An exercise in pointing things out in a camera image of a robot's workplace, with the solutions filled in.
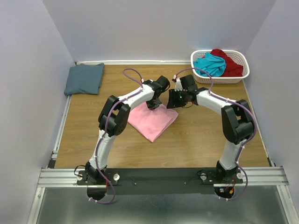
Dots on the dark red t shirt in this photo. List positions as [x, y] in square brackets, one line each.
[232, 69]

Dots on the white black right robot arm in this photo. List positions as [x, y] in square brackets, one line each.
[238, 124]

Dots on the turquoise t shirt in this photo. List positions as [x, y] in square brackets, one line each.
[213, 65]

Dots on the folded grey-blue t shirt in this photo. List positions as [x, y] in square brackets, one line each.
[84, 79]

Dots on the aluminium frame rail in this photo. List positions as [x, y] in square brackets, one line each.
[263, 198]

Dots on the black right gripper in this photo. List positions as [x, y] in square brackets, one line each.
[172, 102]

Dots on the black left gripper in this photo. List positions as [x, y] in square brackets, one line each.
[153, 106]

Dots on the white plastic laundry basket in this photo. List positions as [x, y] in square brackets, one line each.
[236, 56]

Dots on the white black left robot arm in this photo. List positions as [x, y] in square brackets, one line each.
[113, 120]

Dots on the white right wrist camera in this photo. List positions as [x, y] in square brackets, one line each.
[178, 84]

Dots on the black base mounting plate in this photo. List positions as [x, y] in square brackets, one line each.
[158, 181]

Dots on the pink t shirt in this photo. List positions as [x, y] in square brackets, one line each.
[151, 123]

